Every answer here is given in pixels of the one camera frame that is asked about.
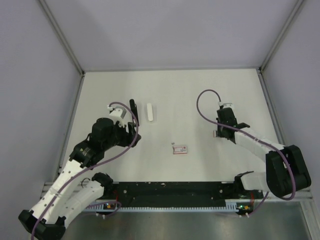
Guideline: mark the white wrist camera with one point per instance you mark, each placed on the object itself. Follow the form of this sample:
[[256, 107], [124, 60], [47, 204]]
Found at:
[[223, 105], [117, 115]]

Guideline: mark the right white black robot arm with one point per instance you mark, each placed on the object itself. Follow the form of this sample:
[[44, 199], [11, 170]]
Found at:
[[285, 166]]

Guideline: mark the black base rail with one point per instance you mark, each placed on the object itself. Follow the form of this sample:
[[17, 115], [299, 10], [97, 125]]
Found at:
[[171, 194]]

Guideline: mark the red white staple box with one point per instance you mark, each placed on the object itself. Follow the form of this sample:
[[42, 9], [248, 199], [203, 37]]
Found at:
[[179, 149]]

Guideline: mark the aluminium frame post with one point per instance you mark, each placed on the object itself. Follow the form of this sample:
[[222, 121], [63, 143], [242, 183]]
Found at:
[[295, 12], [60, 35]]

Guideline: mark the aluminium frame left post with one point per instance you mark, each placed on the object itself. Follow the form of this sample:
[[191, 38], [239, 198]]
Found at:
[[60, 35]]

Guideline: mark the grey slotted cable duct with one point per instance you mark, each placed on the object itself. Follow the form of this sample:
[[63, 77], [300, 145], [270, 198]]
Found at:
[[227, 207]]

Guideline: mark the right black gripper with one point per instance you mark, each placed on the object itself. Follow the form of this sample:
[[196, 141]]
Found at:
[[219, 133]]

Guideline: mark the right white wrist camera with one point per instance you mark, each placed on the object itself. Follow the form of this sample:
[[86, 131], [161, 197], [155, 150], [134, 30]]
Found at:
[[223, 105]]

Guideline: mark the white stapler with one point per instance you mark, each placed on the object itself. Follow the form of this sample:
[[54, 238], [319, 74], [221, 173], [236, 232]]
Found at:
[[150, 114]]

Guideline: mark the black stapler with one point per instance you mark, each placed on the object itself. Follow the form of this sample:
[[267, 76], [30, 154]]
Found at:
[[134, 109]]

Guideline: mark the aluminium frame right post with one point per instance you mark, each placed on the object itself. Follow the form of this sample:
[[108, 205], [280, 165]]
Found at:
[[295, 12]]

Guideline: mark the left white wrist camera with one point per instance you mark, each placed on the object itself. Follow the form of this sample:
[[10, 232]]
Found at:
[[117, 115]]

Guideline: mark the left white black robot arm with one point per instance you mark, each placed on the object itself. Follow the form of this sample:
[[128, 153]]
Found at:
[[49, 218]]

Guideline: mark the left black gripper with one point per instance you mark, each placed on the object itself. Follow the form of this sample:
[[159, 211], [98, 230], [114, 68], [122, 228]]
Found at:
[[128, 138]]

